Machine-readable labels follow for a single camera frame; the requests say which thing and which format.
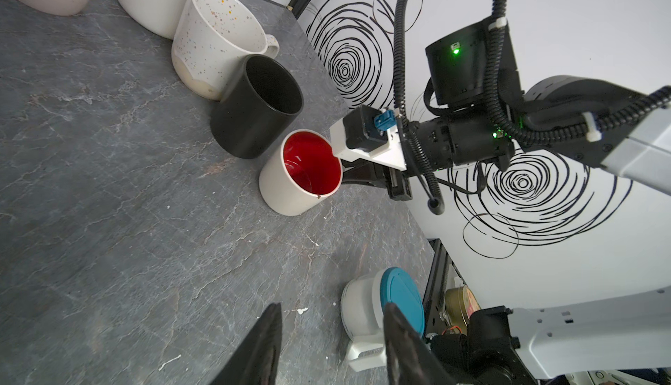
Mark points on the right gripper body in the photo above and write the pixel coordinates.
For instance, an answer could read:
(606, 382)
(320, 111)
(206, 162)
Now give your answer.
(462, 132)

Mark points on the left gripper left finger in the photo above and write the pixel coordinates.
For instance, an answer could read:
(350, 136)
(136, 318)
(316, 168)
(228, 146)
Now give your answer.
(256, 359)

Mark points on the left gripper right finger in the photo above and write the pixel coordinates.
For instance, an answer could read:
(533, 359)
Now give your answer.
(409, 361)

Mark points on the wide cream white mug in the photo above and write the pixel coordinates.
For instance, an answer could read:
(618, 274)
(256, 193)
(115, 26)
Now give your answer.
(300, 173)

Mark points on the black mug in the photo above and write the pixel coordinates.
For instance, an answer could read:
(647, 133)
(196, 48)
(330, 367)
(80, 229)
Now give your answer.
(262, 100)

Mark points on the cream speckled mug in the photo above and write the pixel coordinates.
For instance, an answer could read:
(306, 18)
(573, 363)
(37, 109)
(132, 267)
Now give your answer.
(212, 39)

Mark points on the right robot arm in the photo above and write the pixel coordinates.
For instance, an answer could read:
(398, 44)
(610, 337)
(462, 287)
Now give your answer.
(532, 203)

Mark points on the teal lidded white mug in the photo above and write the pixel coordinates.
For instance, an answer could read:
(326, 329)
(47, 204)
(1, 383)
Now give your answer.
(362, 312)

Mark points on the pink yellow round tin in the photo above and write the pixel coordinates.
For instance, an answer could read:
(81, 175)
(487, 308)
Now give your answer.
(459, 304)

